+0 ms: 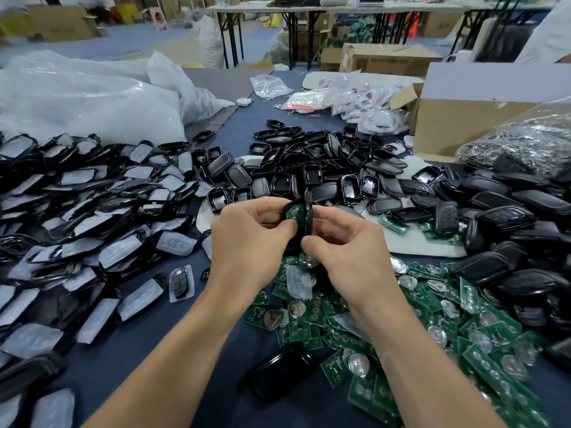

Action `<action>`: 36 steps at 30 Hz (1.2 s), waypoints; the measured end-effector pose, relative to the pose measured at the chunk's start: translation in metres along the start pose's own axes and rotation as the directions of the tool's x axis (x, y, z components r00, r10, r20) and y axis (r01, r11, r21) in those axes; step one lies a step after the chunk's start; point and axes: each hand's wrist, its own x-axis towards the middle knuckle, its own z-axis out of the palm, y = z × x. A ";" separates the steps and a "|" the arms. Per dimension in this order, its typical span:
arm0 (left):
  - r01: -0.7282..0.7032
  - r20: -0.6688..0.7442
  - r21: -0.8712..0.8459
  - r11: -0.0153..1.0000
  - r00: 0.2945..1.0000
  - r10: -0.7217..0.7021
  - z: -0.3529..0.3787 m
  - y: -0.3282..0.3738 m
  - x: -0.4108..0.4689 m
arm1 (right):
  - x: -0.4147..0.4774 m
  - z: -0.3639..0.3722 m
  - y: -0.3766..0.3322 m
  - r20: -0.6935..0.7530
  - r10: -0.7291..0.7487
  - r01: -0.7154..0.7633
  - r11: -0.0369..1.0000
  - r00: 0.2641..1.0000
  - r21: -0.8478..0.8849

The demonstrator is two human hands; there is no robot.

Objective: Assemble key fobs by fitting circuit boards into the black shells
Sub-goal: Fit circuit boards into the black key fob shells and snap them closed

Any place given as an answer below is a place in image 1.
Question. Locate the black metal table frame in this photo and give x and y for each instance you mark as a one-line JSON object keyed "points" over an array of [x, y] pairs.
{"points": [[230, 35]]}

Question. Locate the lone glossy black shell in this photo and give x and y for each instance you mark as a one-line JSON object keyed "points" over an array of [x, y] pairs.
{"points": [[276, 374]]}

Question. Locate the person's left hand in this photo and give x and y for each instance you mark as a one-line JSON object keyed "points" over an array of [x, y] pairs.
{"points": [[250, 249]]}

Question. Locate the person's right forearm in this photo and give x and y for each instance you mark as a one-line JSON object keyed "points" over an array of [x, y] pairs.
{"points": [[437, 379]]}

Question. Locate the long white table top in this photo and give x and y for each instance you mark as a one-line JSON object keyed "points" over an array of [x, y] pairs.
{"points": [[401, 8]]}

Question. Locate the pile of shells with pads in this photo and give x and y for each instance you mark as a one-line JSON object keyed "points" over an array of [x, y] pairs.
{"points": [[80, 232]]}

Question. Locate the tan cardboard box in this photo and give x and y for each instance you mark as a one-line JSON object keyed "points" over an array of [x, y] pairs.
{"points": [[58, 22]]}

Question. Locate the pink plastic stool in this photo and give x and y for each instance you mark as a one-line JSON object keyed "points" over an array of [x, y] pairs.
{"points": [[157, 18]]}

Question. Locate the heap of clear parts bags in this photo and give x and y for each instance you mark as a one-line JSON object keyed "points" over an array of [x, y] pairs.
{"points": [[370, 107]]}

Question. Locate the person's right hand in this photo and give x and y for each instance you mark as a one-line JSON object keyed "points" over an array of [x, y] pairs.
{"points": [[357, 258]]}

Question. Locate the clear bag of metal parts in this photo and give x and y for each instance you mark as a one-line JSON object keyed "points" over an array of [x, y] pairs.
{"points": [[531, 142]]}

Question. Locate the white sack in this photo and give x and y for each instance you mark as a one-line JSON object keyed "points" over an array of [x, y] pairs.
{"points": [[210, 40]]}

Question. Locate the pile of black shell halves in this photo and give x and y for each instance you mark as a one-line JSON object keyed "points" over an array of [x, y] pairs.
{"points": [[330, 165]]}

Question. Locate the pile of green circuit boards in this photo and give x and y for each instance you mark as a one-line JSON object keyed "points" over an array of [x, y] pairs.
{"points": [[446, 325]]}

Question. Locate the small crumpled clear plastic bag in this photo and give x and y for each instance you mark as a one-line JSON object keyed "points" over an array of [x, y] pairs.
{"points": [[270, 85]]}

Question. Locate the small white object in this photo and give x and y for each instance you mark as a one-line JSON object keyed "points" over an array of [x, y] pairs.
{"points": [[244, 101]]}

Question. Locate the heap of black parts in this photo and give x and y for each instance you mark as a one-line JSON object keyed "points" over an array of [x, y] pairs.
{"points": [[294, 1]]}

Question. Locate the large open cardboard box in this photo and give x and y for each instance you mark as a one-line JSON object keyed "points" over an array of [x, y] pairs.
{"points": [[468, 125]]}

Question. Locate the person's left forearm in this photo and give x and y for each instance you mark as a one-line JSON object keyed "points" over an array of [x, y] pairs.
{"points": [[165, 370]]}

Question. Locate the large white plastic bag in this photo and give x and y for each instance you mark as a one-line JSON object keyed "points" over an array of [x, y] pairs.
{"points": [[80, 100]]}

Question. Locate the clear bag with red label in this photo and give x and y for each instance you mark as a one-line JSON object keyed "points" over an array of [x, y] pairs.
{"points": [[305, 100]]}

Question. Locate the clear plastic film piece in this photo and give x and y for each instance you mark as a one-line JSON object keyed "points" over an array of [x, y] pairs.
{"points": [[300, 282]]}

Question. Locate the pile of assembled black fobs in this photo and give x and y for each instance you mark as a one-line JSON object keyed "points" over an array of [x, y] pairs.
{"points": [[517, 232]]}

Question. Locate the brown cardboard box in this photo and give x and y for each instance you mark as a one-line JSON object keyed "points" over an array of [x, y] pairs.
{"points": [[392, 59]]}

